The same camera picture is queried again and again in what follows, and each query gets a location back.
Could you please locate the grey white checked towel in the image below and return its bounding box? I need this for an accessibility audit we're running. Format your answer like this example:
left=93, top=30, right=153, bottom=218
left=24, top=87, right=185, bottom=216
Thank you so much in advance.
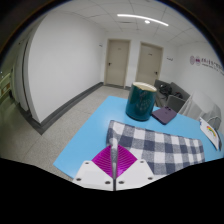
left=105, top=119, right=206, bottom=176

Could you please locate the wall logo lettering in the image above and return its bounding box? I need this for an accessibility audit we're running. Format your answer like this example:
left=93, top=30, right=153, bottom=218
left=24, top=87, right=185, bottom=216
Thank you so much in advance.
left=189, top=54, right=224, bottom=76

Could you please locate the purple smartphone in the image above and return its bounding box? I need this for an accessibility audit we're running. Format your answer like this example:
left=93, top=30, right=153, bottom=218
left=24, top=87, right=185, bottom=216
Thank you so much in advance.
left=151, top=106, right=178, bottom=126

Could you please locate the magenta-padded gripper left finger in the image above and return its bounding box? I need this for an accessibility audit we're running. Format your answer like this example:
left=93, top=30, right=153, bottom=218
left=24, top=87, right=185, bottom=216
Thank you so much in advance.
left=72, top=145, right=115, bottom=192

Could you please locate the beige door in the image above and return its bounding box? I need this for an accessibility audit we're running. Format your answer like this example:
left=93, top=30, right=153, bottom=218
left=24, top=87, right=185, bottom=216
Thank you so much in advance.
left=104, top=38, right=132, bottom=88
left=135, top=42, right=164, bottom=87

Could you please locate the white card with rainbow print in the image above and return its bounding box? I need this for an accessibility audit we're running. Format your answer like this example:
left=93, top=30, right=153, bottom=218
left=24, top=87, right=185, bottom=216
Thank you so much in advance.
left=198, top=117, right=223, bottom=151

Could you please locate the grey sofa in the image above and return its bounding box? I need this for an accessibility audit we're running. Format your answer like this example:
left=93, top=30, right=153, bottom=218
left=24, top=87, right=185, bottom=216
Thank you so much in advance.
left=153, top=79, right=191, bottom=113

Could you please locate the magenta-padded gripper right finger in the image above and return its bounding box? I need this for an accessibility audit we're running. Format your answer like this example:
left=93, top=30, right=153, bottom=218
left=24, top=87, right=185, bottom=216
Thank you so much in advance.
left=114, top=145, right=155, bottom=192

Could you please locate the dark green mug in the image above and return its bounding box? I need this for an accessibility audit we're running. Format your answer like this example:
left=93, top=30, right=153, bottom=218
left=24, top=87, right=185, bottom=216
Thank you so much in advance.
left=125, top=81, right=158, bottom=122

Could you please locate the long ceiling light strip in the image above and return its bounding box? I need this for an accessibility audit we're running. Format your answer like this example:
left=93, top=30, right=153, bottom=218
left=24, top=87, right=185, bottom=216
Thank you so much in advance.
left=116, top=13, right=170, bottom=28

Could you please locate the white covered chair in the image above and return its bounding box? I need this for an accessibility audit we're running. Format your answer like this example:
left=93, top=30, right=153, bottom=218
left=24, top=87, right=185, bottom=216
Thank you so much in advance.
left=179, top=91, right=223, bottom=131

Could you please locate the black bag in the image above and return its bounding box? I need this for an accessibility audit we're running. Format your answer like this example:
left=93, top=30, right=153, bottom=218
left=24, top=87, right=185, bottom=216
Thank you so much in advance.
left=159, top=83, right=174, bottom=96

